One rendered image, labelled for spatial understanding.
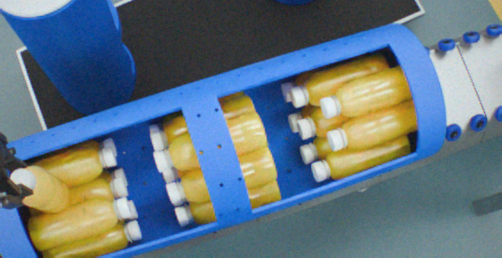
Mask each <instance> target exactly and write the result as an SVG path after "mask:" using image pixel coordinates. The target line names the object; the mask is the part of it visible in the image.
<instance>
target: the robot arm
mask: <svg viewBox="0 0 502 258"><path fill-rule="evenodd" d="M6 144H8V139H7V138H6V136H5V135H4V134H3V133H1V132H0V208H3V209H6V210H11V209H13V208H16V209H17V208H19V207H21V206H23V199H25V197H26V196H27V197H29V196H31V195H33V194H34V193H33V190H32V189H30V188H29V187H28V186H26V185H23V184H21V183H19V184H16V183H15V182H14V181H13V180H12V179H11V178H10V177H9V176H8V172H7V171H6V170H8V171H10V172H14V170H17V169H20V168H26V167H27V163H24V162H23V161H21V160H19V159H18V158H16V157H14V155H16V149H15V148H14V147H12V148H7V147H6Z"/></svg>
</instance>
